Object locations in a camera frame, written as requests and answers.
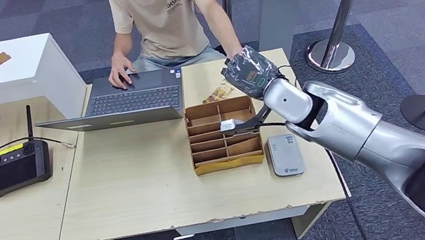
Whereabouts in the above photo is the grey laptop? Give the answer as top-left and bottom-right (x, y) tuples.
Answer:
(29, 64), (190, 142)

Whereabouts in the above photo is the clear plastic hand wrap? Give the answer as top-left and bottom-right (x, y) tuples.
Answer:
(218, 40), (289, 106)

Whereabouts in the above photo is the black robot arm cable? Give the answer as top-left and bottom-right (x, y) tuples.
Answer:
(250, 55), (371, 240)

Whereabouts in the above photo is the grey kiosk stand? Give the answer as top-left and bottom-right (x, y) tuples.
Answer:
(251, 0), (330, 63)

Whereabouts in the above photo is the wooden card organizer box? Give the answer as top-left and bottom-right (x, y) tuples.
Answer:
(182, 94), (267, 178)

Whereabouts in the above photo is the brown patterned card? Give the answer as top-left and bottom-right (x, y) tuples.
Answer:
(200, 82), (236, 105)

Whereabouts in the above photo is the person's right hand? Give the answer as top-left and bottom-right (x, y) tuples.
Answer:
(104, 50), (139, 92)

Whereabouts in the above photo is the person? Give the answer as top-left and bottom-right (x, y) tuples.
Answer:
(95, 0), (248, 92)

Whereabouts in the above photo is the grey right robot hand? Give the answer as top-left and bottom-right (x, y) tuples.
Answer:
(218, 40), (289, 106)

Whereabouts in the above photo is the chrome stanchion post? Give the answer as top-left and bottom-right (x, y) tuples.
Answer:
(296, 0), (391, 78)

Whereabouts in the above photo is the black remote controller with antennas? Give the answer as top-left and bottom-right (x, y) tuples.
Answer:
(0, 102), (56, 198)

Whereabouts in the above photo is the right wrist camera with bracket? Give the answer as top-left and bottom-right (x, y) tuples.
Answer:
(217, 104), (277, 139)

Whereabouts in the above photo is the white cabinet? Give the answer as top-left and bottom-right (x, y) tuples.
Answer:
(0, 28), (92, 131)

